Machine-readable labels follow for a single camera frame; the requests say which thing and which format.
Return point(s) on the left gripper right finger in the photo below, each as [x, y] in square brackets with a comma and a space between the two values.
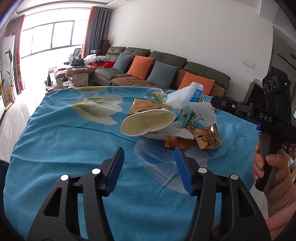
[224, 210]

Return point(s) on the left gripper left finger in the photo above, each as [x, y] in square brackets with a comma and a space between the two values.
[74, 208]

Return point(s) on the orange peel piece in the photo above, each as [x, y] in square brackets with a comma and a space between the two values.
[172, 142]

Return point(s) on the crushed white paper cup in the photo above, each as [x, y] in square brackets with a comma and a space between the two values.
[152, 120]

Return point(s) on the white tissue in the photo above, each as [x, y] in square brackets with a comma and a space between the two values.
[175, 129]

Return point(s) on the gold foil snack wrapper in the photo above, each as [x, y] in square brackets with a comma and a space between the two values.
[140, 105]

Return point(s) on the blue floral tablecloth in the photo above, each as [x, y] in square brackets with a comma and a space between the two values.
[72, 132]

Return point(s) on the blue white plastic bottle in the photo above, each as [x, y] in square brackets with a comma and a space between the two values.
[196, 90]

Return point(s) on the grey blue cushion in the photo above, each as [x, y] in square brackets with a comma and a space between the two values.
[122, 62]
[162, 74]

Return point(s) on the cluttered coffee table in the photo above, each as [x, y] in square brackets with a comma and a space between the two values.
[71, 77]

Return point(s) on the green brown sectional sofa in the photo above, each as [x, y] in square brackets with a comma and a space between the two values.
[213, 81]

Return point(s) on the tall potted plant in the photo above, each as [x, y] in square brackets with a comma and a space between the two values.
[13, 73]

